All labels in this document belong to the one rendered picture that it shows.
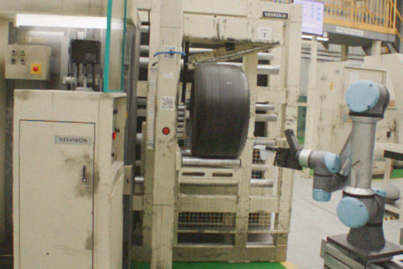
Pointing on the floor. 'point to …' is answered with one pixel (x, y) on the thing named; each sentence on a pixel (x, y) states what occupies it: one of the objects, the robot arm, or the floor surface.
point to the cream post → (167, 118)
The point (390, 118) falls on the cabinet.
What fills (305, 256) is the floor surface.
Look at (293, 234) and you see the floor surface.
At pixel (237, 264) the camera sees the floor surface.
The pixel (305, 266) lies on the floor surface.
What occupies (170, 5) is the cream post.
